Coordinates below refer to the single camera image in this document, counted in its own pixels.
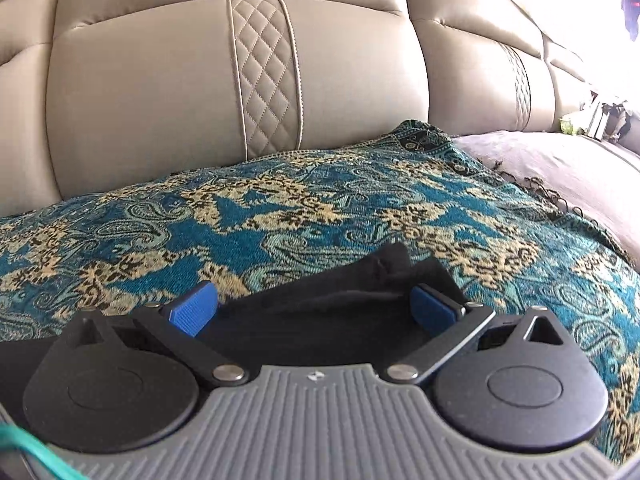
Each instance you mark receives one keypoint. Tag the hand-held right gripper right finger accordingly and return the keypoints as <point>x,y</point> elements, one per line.
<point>433,308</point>

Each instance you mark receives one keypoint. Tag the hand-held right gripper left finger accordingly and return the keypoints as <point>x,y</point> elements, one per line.
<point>193,310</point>

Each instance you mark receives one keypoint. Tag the black pants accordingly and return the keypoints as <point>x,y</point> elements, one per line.
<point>320,320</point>

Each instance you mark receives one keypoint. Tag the teal paisley blanket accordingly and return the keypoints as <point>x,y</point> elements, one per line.
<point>280,220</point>

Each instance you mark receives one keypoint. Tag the beige leather sofa backrest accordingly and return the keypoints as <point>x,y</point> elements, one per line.
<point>175,85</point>

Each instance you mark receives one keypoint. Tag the clutter of small things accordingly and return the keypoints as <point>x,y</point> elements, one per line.
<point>600,120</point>

